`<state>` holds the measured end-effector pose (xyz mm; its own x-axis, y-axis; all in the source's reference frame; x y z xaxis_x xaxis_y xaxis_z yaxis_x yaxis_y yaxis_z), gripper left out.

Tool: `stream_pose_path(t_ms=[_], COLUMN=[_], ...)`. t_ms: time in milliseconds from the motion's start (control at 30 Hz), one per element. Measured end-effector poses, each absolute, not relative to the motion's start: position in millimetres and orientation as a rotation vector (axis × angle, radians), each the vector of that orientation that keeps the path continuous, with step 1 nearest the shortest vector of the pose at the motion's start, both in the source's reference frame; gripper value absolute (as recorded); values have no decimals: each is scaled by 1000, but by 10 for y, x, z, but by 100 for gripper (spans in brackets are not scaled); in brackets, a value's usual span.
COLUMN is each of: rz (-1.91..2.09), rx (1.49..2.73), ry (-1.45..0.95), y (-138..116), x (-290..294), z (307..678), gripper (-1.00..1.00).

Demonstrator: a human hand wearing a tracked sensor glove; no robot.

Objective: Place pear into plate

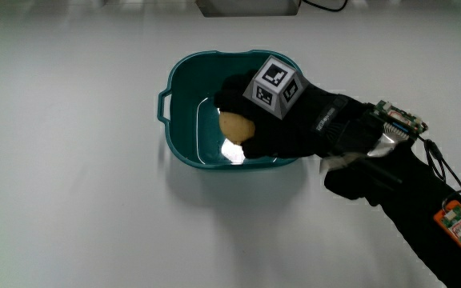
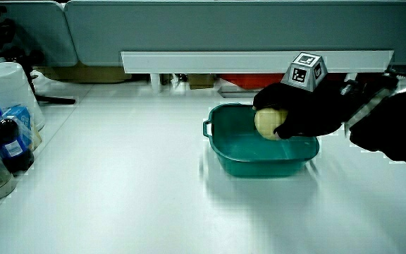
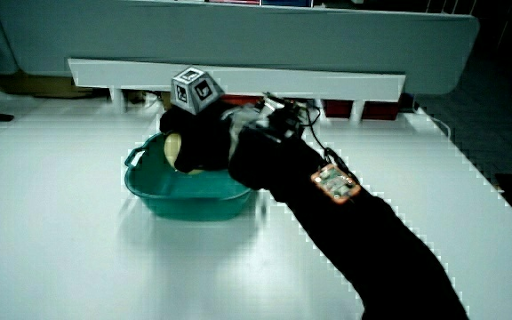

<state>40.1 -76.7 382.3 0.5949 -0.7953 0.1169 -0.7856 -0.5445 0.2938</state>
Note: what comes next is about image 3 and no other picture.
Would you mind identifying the person's right hand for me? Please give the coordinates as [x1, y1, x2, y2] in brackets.
[159, 66, 240, 175]

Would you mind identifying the white shelf riser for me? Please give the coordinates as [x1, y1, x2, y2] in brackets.
[68, 58, 406, 124]

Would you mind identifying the yellow pear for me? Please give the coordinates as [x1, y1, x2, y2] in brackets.
[164, 132, 206, 176]

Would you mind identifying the teal basin plate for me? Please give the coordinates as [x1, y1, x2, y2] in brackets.
[124, 132, 258, 222]

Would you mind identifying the blue book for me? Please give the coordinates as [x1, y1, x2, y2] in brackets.
[260, 0, 315, 9]

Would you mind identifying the person's right forearm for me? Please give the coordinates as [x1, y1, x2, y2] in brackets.
[228, 116, 470, 320]

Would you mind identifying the grey sofa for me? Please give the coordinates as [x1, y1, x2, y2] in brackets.
[0, 0, 481, 96]

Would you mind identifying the orange sensor board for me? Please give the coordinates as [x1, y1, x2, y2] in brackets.
[310, 163, 363, 205]

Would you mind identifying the black wrist electronics module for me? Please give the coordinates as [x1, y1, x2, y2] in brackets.
[220, 92, 311, 144]

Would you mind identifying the black cable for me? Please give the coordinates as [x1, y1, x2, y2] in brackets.
[303, 104, 358, 182]

